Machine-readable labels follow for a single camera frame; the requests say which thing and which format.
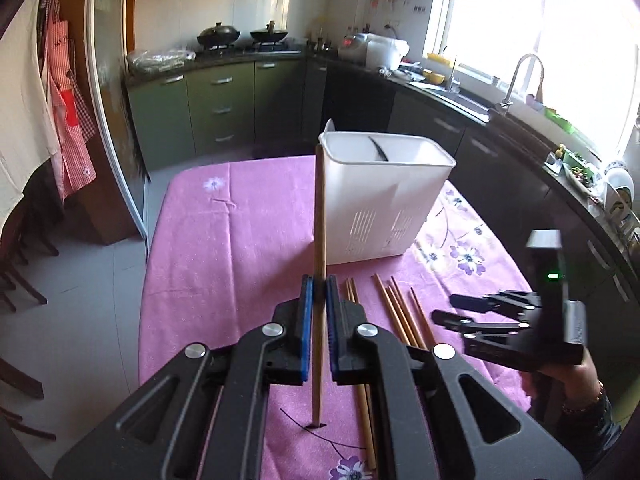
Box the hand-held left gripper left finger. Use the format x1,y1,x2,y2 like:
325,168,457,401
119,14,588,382
52,274,315,480

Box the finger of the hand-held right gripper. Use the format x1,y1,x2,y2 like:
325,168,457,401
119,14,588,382
449,289,543,319
431,309,532,342

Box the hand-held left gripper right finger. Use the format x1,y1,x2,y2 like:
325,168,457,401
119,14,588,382
325,274,583,480

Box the group of wooden chopsticks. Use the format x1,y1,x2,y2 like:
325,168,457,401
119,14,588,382
342,274,437,472

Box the long light wooden chopstick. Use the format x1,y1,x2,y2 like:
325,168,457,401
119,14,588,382
312,144,329,427

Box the white plastic utensil holder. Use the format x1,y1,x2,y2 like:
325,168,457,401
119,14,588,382
318,119,457,267

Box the person's right forearm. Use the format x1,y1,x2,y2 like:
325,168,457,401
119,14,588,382
559,390,625,477

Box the person's right hand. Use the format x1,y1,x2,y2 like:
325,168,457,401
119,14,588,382
520,349,603,417

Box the pink floral tablecloth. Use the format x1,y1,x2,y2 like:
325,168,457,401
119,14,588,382
138,155,534,480

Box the dark lower cabinets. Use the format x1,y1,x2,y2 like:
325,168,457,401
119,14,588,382
302,57,640,321

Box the plate of food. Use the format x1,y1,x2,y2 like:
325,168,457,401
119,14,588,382
562,161,604,197

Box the patterned ceramic bowl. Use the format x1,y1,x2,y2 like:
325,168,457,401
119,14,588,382
604,160,637,197

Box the green packet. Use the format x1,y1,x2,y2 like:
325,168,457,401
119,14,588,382
542,107,577,134

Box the steel sink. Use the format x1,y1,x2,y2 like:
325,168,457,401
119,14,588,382
425,82,495,122

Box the small faucet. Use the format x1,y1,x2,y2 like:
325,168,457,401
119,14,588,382
446,55,462,94

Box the tall curved faucet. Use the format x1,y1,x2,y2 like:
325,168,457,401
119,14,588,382
499,53,545,114

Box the green lower cabinets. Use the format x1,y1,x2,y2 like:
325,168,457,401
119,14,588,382
124,54,307,172

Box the white plastic container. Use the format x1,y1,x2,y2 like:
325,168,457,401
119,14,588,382
367,36,410,72

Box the rice cooker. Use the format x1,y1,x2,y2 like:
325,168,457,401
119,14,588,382
338,31,374,61

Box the gas stove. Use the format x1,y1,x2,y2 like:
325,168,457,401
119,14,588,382
199,42,302,57

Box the seasoning bottles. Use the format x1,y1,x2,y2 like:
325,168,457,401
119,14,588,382
306,26,334,54

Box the window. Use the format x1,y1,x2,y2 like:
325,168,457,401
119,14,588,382
424,0,640,161

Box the dark wooden chair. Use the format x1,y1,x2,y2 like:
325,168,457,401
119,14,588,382
0,200,62,307
0,355,57,442

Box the sliding glass door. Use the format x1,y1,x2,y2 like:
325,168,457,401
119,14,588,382
84,0,152,247

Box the black wok with lid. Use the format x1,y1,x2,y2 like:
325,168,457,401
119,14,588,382
196,22,243,51

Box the clear plastic bag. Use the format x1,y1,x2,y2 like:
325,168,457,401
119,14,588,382
126,48,196,74

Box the red checked apron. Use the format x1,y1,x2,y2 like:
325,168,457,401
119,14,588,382
39,0,99,202

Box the white hanging cloth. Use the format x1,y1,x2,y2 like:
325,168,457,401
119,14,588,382
0,0,62,219

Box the beaded bracelet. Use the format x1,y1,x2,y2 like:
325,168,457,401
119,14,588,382
561,381,607,415

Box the black wok with handle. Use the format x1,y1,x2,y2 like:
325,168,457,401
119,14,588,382
249,20,291,45

